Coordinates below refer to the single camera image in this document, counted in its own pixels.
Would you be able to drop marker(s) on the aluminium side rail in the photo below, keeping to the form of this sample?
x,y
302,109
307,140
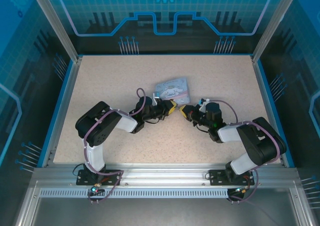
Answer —
x,y
265,95
66,103

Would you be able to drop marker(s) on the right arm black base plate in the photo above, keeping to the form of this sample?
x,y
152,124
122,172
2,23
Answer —
x,y
217,177

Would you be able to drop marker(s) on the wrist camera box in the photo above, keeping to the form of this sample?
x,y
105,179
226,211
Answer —
x,y
157,97
203,103

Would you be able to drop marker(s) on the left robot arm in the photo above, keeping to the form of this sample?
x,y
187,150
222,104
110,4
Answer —
x,y
100,125

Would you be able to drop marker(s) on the light blue cartoon tin box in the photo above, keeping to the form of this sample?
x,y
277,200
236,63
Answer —
x,y
173,89

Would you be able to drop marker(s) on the aluminium front rail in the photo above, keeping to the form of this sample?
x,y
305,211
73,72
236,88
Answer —
x,y
162,173

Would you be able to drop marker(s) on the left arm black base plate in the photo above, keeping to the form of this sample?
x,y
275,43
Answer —
x,y
111,177

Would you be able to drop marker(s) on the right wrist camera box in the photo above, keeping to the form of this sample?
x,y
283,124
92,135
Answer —
x,y
203,103

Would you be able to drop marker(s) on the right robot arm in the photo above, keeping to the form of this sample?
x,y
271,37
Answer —
x,y
257,140

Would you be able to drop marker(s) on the aluminium frame post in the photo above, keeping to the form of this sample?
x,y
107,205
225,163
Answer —
x,y
272,28
57,28

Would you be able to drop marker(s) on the connector board with light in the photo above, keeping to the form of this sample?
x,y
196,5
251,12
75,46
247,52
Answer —
x,y
96,189
241,190

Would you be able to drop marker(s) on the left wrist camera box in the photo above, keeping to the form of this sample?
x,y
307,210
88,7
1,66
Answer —
x,y
157,97

